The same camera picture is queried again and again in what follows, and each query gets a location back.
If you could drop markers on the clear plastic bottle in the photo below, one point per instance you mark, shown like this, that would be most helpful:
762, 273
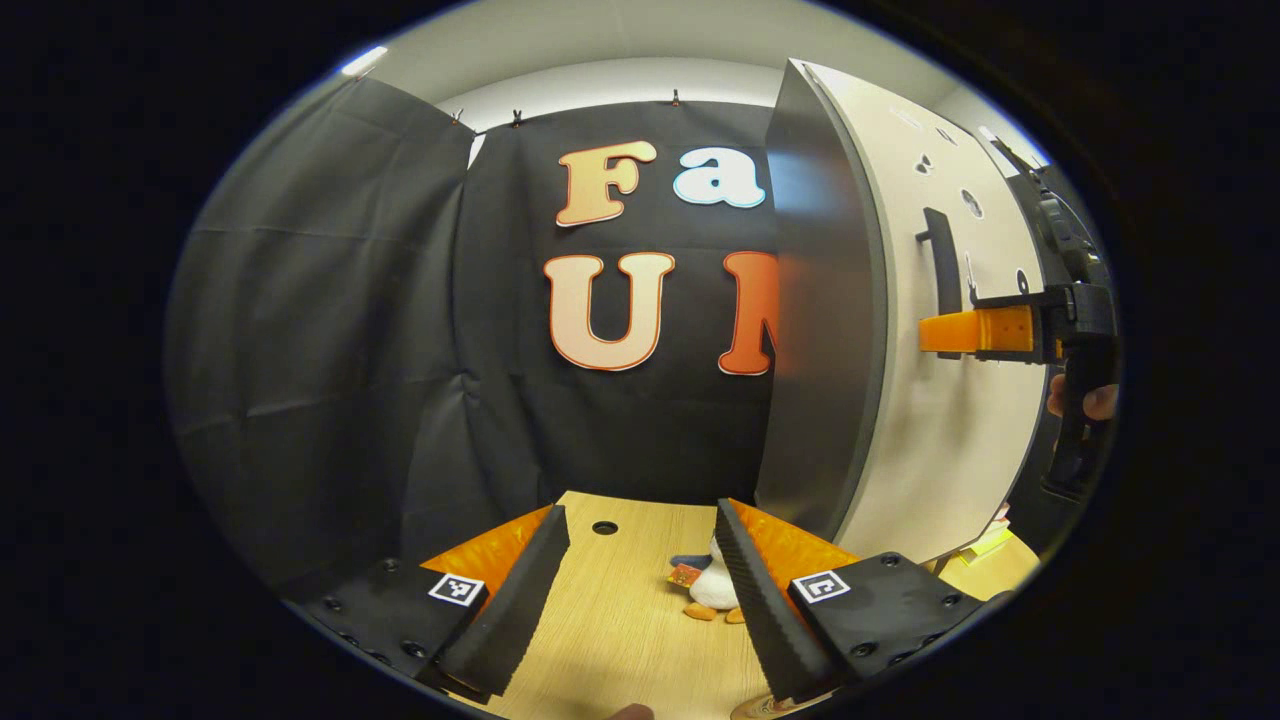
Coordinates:
760, 708

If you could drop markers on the yellow booklet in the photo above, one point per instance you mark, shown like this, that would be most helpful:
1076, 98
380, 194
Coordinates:
990, 542

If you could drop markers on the ceiling light strip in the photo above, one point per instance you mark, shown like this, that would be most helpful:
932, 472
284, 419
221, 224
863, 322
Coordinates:
364, 60

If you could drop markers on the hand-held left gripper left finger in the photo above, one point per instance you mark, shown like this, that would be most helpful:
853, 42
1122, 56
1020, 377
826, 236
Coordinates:
505, 615

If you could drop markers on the penguin plush toy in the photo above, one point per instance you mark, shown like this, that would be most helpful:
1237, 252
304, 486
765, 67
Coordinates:
715, 590

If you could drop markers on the white cabinet door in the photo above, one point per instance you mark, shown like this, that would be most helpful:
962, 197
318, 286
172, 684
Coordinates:
930, 450

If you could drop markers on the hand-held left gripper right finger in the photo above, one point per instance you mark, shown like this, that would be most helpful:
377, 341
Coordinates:
760, 610

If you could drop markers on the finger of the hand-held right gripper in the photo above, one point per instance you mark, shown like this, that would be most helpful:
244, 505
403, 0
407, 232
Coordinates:
990, 330

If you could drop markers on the grey cabinet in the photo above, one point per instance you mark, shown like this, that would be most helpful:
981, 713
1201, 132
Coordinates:
820, 350

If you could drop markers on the black backdrop cloth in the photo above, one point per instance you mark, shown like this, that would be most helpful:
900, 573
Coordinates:
330, 350

